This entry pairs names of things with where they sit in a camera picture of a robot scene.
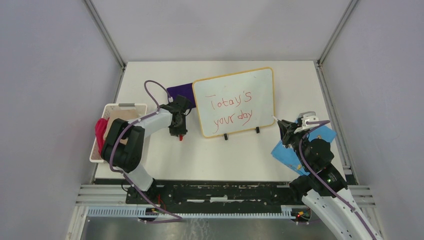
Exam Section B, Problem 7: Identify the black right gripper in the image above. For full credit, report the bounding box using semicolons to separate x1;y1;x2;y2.
277;119;311;170

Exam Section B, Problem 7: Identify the yellow framed whiteboard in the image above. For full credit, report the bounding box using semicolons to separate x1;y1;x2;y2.
192;67;275;138

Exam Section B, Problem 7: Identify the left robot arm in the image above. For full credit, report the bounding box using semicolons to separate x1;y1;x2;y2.
100;95;193;204

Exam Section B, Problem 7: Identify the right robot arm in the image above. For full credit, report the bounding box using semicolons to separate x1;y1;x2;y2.
277;119;382;240

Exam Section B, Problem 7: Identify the purple cloth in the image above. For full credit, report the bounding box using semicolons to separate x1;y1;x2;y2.
167;82;196;108

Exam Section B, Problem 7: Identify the blue cartoon astronaut cloth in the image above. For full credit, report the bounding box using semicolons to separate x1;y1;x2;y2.
270;125;338;176

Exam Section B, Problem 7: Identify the beige folded cloth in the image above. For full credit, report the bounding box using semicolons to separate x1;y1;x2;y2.
103;109;140;141

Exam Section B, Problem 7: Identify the white plastic basket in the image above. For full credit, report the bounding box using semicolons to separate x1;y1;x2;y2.
89;103;148;163

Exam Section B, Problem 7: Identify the pink cloth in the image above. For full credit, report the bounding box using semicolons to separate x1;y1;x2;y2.
94;118;109;154

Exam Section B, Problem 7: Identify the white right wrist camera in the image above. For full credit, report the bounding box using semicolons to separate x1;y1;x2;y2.
294;111;320;134

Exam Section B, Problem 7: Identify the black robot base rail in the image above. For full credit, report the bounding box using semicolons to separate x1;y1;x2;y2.
119;179;324;215

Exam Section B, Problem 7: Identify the aluminium left corner post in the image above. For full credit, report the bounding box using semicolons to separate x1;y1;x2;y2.
82;0;126;70

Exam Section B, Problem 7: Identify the aluminium corner post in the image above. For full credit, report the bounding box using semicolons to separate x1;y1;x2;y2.
316;0;360;66
82;0;126;70

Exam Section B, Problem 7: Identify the aluminium right corner post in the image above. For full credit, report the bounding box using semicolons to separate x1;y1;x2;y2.
316;0;360;66

